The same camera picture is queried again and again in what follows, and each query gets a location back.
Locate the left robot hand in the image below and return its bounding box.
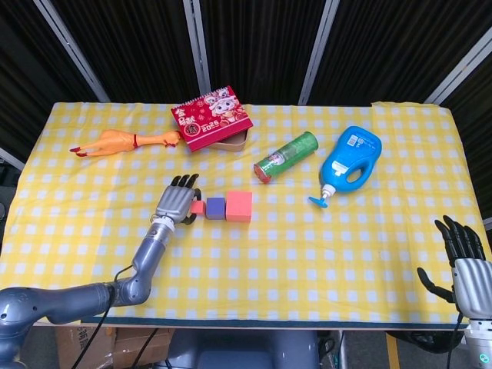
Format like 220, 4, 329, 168
153, 173, 204, 226

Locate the green chips can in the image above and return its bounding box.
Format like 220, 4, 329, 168
253, 131, 320, 185

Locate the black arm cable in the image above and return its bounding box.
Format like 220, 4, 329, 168
72, 264, 140, 369
447, 311, 464, 364

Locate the yellow checked tablecloth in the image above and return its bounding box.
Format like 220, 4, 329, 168
0, 100, 492, 322

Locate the red desk calendar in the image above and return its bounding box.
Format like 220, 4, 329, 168
171, 85, 254, 154

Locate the large red foam cube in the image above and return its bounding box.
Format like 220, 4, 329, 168
225, 191, 254, 224

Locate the brown cardboard oval box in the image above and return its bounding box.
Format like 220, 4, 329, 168
210, 128, 250, 154

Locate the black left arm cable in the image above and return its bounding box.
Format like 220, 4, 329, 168
72, 264, 140, 369

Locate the blue pump detergent bottle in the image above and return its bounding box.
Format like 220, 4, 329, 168
307, 125, 383, 211

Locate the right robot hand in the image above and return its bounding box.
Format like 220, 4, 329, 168
417, 214, 492, 320

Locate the brown cardboard carton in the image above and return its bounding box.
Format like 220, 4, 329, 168
55, 325, 175, 369

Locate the purple foam cube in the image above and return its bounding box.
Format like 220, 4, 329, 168
205, 197, 227, 221

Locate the yellow rubber chicken toy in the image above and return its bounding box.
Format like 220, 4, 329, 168
68, 129, 181, 158

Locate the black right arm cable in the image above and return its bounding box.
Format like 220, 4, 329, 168
447, 311, 464, 364

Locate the white metal frame post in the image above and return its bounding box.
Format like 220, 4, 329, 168
182, 0, 212, 91
32, 0, 112, 103
424, 26, 492, 105
298, 0, 341, 105

